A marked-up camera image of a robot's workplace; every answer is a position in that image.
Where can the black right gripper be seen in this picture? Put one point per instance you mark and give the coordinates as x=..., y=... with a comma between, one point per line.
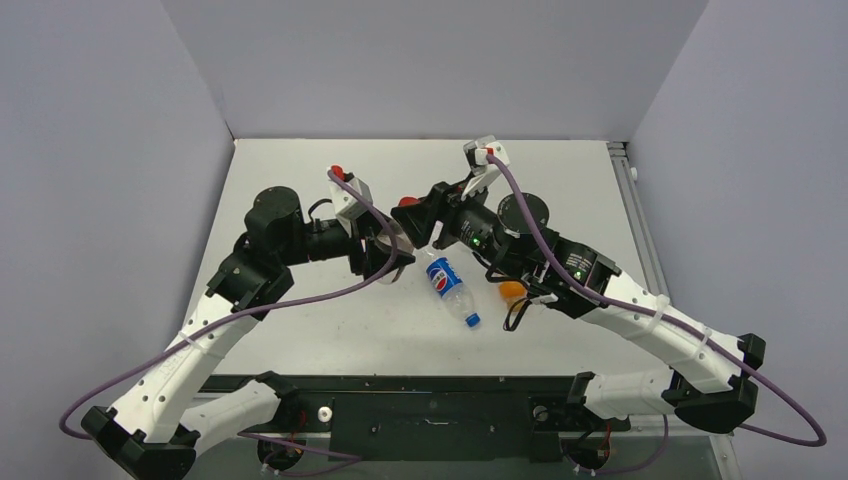
x=439, y=220

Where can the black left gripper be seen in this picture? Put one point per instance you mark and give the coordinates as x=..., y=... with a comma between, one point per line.
x=371, y=260

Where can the small bottle red label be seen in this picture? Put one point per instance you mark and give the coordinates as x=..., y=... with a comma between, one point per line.
x=408, y=242

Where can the red bottle cap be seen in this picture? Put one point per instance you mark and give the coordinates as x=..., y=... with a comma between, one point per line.
x=408, y=201

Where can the Pepsi bottle blue label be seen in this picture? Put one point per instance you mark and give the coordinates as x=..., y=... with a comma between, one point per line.
x=453, y=293

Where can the blue Pepsi bottle cap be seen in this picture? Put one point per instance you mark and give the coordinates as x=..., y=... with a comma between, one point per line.
x=472, y=320

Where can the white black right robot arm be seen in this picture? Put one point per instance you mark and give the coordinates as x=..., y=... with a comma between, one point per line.
x=704, y=379

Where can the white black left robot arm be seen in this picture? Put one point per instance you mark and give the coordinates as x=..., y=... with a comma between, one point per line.
x=154, y=430

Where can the orange juice bottle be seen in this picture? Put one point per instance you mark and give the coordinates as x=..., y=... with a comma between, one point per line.
x=512, y=292

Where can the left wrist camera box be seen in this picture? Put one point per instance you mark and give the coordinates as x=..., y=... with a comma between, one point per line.
x=346, y=207

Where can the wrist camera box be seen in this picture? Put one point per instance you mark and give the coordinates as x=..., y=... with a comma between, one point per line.
x=346, y=207
x=482, y=172

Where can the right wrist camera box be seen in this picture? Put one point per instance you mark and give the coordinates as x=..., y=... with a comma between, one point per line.
x=482, y=172

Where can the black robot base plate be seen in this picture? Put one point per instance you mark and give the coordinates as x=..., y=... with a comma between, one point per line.
x=437, y=418

